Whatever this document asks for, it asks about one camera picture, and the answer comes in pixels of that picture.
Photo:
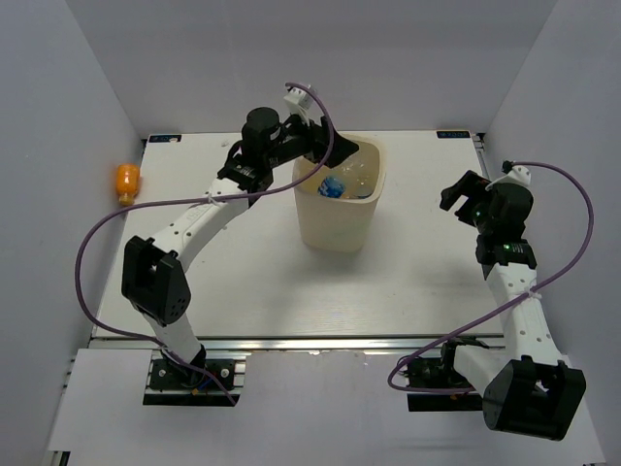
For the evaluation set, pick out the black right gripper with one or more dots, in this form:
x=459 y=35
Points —
x=472 y=186

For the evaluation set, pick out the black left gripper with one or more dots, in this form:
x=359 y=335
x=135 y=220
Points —
x=316 y=136

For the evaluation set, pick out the clear bottle white cap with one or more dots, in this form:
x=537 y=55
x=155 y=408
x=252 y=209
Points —
x=360 y=187

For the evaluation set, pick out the orange plastic bottle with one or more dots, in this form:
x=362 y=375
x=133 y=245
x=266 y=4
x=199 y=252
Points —
x=127 y=183

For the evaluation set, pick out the clear water bottle blue label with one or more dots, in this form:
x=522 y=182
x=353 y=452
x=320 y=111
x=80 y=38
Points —
x=353 y=167

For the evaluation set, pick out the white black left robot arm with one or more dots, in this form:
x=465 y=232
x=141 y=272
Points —
x=153 y=273

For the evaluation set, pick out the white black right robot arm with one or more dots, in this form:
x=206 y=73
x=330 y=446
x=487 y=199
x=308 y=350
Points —
x=529 y=389

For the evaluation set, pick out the beige plastic bin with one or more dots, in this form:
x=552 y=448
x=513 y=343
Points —
x=341 y=225

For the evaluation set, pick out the blue sticker right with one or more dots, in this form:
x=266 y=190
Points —
x=453 y=134

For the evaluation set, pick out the blue sticker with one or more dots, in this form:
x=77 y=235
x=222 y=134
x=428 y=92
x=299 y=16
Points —
x=453 y=134
x=164 y=138

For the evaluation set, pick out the blue sticker left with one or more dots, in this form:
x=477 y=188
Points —
x=164 y=138

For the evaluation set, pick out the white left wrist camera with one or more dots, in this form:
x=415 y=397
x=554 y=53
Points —
x=298 y=103

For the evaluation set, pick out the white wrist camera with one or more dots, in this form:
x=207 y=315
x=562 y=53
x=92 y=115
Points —
x=515 y=173
x=298 y=103

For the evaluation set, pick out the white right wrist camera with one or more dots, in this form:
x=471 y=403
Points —
x=515 y=173

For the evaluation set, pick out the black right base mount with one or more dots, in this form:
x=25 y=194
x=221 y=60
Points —
x=448 y=390

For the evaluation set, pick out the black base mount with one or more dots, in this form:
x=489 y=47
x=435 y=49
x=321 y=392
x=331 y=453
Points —
x=448 y=390
x=167 y=387

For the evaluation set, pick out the aluminium rail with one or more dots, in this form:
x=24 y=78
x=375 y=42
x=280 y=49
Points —
x=318 y=344

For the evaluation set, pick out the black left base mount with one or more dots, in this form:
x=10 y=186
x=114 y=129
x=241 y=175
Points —
x=167 y=387

